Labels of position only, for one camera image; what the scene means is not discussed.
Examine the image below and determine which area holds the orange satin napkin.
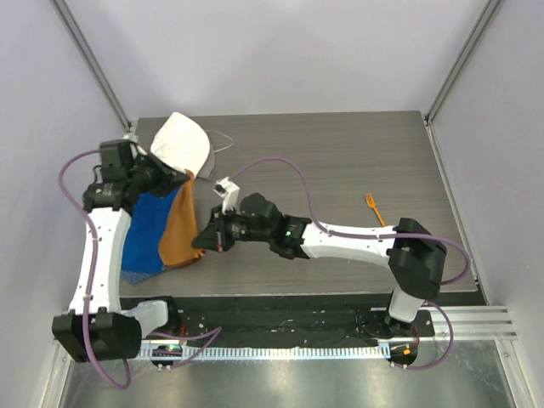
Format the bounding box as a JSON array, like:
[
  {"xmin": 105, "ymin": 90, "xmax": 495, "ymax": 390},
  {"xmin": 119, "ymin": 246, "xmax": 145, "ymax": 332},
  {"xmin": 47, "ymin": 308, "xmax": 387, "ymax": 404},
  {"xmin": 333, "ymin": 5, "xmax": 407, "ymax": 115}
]
[{"xmin": 158, "ymin": 171, "xmax": 205, "ymax": 269}]

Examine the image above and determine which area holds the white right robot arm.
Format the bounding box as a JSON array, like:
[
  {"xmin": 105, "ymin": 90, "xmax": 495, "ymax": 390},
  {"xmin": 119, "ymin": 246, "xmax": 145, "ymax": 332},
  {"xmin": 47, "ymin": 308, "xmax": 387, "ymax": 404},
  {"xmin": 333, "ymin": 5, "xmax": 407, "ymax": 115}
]
[{"xmin": 191, "ymin": 193, "xmax": 447, "ymax": 337}]

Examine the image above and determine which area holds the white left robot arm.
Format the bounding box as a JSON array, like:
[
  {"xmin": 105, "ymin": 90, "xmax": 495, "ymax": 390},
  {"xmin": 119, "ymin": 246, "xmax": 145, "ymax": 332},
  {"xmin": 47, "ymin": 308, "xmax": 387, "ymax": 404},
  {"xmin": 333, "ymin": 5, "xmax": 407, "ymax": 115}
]
[{"xmin": 52, "ymin": 139, "xmax": 190, "ymax": 363}]

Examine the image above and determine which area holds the white cloth cap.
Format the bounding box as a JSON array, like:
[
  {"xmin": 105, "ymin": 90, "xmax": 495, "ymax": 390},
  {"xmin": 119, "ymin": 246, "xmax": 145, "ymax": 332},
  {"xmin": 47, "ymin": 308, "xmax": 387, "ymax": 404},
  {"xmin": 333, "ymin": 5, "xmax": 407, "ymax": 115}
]
[{"xmin": 150, "ymin": 112, "xmax": 211, "ymax": 176}]

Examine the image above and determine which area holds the blue towel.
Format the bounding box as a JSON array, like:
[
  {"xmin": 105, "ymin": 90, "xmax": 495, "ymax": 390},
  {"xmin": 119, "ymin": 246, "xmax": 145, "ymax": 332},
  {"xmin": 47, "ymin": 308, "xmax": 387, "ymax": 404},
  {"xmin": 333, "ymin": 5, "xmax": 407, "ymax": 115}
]
[{"xmin": 122, "ymin": 190, "xmax": 179, "ymax": 273}]

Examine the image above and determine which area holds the orange plastic fork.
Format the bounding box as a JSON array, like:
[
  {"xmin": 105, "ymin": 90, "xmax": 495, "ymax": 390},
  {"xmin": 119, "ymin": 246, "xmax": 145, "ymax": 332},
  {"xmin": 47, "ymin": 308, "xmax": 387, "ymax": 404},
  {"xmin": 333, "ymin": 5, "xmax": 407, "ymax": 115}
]
[{"xmin": 365, "ymin": 193, "xmax": 387, "ymax": 227}]

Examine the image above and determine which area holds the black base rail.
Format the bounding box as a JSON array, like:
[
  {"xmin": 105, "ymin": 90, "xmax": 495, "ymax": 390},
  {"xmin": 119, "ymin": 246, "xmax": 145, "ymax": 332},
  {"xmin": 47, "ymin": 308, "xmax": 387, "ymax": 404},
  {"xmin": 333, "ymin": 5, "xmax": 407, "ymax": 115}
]
[{"xmin": 131, "ymin": 292, "xmax": 439, "ymax": 346}]

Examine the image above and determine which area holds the white slotted cable duct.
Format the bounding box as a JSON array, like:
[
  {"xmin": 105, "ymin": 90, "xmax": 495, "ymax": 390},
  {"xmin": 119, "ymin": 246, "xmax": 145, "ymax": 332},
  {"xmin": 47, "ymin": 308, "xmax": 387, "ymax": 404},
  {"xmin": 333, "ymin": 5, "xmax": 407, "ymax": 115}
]
[{"xmin": 135, "ymin": 343, "xmax": 390, "ymax": 362}]

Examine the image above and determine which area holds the left aluminium frame post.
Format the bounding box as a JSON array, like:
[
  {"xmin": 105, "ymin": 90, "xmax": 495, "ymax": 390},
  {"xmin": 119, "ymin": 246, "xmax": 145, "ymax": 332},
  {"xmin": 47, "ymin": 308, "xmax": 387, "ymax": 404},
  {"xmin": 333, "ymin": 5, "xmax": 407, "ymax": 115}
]
[{"xmin": 50, "ymin": 0, "xmax": 131, "ymax": 131}]

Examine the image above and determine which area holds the aluminium frame post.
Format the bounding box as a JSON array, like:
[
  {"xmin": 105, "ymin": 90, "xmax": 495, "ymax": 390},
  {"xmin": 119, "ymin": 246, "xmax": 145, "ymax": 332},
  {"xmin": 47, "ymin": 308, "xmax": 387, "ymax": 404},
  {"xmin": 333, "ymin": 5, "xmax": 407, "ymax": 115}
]
[
  {"xmin": 423, "ymin": 0, "xmax": 507, "ymax": 125},
  {"xmin": 50, "ymin": 0, "xmax": 131, "ymax": 131}
]

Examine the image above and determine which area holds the right aluminium frame post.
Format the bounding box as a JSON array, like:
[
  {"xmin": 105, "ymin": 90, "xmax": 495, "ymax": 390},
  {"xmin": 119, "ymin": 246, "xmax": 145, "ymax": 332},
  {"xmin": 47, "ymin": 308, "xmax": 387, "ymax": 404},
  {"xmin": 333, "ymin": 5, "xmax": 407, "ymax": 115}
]
[{"xmin": 423, "ymin": 0, "xmax": 507, "ymax": 125}]

